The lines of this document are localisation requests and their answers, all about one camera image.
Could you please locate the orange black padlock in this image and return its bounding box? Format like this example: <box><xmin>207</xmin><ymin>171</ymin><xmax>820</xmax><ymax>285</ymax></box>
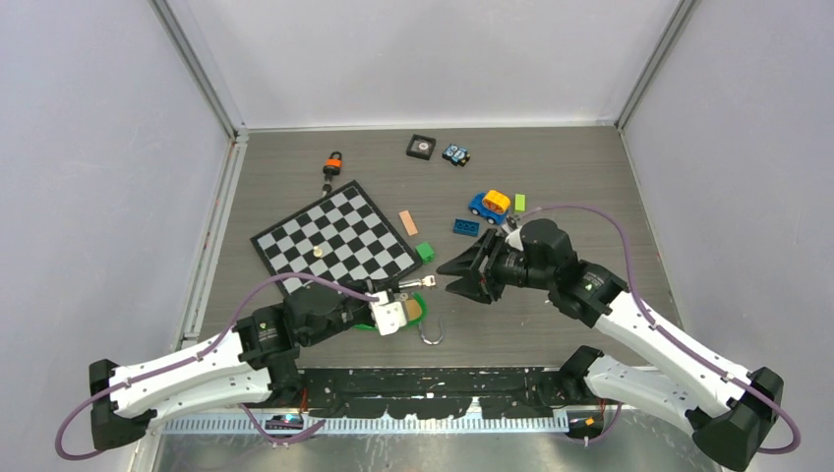
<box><xmin>323</xmin><ymin>151</ymin><xmax>343</xmax><ymax>181</ymax></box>

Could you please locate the black square box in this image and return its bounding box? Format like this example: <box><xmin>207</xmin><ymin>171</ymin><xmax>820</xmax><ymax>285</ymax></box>
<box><xmin>405</xmin><ymin>134</ymin><xmax>437</xmax><ymax>160</ymax></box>

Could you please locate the black white chessboard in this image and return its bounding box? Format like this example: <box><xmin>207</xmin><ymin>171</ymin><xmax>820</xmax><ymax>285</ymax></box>
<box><xmin>251</xmin><ymin>180</ymin><xmax>422</xmax><ymax>284</ymax></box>

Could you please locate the blue toy brick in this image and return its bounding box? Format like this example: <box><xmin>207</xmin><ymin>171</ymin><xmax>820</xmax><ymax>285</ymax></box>
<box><xmin>452</xmin><ymin>218</ymin><xmax>480</xmax><ymax>237</ymax></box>

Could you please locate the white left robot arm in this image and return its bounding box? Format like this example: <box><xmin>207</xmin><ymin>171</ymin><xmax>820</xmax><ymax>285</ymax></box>
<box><xmin>89</xmin><ymin>279</ymin><xmax>408</xmax><ymax>451</ymax></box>

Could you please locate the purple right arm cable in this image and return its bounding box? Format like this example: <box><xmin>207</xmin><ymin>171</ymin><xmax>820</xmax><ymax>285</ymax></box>
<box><xmin>520</xmin><ymin>204</ymin><xmax>803</xmax><ymax>455</ymax></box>

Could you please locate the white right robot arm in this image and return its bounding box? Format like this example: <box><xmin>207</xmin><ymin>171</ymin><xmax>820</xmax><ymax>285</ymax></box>
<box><xmin>438</xmin><ymin>219</ymin><xmax>784</xmax><ymax>471</ymax></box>

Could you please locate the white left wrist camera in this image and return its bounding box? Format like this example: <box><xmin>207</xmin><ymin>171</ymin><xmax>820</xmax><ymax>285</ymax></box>
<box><xmin>369</xmin><ymin>291</ymin><xmax>409</xmax><ymax>336</ymax></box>

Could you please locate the blue owl toy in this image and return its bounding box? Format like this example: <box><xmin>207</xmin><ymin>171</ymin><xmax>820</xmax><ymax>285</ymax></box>
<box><xmin>442</xmin><ymin>144</ymin><xmax>471</xmax><ymax>167</ymax></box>

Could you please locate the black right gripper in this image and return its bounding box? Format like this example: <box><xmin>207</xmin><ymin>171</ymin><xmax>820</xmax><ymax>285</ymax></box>
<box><xmin>436</xmin><ymin>228</ymin><xmax>555</xmax><ymax>305</ymax></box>

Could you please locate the brass padlock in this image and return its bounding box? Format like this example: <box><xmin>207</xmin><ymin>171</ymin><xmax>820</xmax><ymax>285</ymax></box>
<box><xmin>403</xmin><ymin>299</ymin><xmax>446</xmax><ymax>347</ymax></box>

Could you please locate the lime green block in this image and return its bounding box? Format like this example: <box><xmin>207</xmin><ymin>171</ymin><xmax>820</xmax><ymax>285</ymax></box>
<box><xmin>513</xmin><ymin>194</ymin><xmax>526</xmax><ymax>213</ymax></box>

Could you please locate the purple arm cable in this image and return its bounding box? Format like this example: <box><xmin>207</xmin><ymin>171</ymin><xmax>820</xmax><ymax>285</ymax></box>
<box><xmin>54</xmin><ymin>271</ymin><xmax>383</xmax><ymax>462</ymax></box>
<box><xmin>520</xmin><ymin>204</ymin><xmax>803</xmax><ymax>455</ymax></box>

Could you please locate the aluminium frame rail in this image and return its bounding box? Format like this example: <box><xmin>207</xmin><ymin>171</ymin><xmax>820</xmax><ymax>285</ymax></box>
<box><xmin>174</xmin><ymin>128</ymin><xmax>250</xmax><ymax>348</ymax></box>

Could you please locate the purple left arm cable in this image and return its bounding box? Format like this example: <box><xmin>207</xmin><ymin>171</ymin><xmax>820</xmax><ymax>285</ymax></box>
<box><xmin>54</xmin><ymin>271</ymin><xmax>383</xmax><ymax>462</ymax></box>

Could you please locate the small wooden block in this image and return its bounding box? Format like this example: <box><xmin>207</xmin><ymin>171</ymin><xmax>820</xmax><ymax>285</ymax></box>
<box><xmin>398</xmin><ymin>210</ymin><xmax>419</xmax><ymax>236</ymax></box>

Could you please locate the blue yellow toy car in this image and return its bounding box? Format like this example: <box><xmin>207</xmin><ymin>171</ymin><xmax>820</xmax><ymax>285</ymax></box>
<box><xmin>467</xmin><ymin>189</ymin><xmax>511</xmax><ymax>225</ymax></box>

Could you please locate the green cable lock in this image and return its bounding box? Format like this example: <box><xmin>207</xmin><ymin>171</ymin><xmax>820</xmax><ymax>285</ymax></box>
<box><xmin>355</xmin><ymin>275</ymin><xmax>436</xmax><ymax>336</ymax></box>

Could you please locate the green toy brick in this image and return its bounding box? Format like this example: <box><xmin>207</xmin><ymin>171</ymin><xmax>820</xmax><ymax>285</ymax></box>
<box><xmin>415</xmin><ymin>242</ymin><xmax>436</xmax><ymax>265</ymax></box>

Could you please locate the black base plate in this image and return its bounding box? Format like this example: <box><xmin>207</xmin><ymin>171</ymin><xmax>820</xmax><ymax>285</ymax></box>
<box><xmin>237</xmin><ymin>366</ymin><xmax>626</xmax><ymax>422</ymax></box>

